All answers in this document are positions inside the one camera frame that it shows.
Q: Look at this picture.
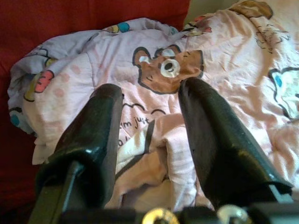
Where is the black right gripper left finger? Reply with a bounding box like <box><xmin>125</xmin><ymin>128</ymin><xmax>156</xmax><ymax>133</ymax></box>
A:
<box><xmin>28</xmin><ymin>84</ymin><xmax>124</xmax><ymax>224</ymax></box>

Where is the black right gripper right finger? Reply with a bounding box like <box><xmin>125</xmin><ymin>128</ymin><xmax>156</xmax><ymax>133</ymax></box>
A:
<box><xmin>178</xmin><ymin>77</ymin><xmax>294</xmax><ymax>212</ymax></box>

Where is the pink cartoon quilt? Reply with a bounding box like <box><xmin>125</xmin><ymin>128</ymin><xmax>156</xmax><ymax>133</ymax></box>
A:
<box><xmin>8</xmin><ymin>0</ymin><xmax>299</xmax><ymax>210</ymax></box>

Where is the large red cushion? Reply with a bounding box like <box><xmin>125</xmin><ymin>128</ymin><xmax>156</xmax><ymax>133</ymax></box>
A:
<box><xmin>0</xmin><ymin>0</ymin><xmax>192</xmax><ymax>224</ymax></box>

